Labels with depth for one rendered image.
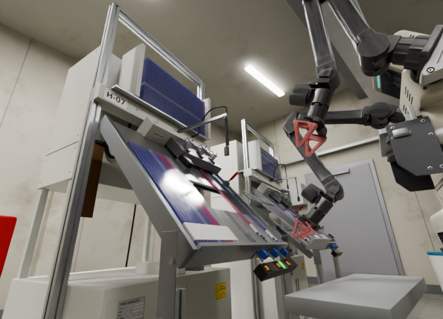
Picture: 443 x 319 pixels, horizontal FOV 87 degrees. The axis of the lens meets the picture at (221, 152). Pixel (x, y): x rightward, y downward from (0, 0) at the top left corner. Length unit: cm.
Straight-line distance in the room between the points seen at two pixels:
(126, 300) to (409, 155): 91
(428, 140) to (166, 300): 77
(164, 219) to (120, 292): 30
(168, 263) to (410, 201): 469
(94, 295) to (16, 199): 325
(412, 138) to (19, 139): 415
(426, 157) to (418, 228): 419
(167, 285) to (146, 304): 36
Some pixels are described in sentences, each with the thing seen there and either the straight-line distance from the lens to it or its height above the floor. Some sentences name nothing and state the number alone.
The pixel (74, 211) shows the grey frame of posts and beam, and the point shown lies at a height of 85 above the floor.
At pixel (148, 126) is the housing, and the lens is 116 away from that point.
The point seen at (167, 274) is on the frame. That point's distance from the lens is 58.
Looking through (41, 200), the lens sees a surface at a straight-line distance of 140.
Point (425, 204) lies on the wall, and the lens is 500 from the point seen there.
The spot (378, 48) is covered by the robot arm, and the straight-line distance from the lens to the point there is 82.
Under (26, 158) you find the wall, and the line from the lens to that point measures 415.
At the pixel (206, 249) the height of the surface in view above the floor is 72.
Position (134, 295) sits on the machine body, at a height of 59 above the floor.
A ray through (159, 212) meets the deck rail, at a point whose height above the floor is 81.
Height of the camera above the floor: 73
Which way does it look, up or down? 22 degrees up
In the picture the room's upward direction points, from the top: 2 degrees counter-clockwise
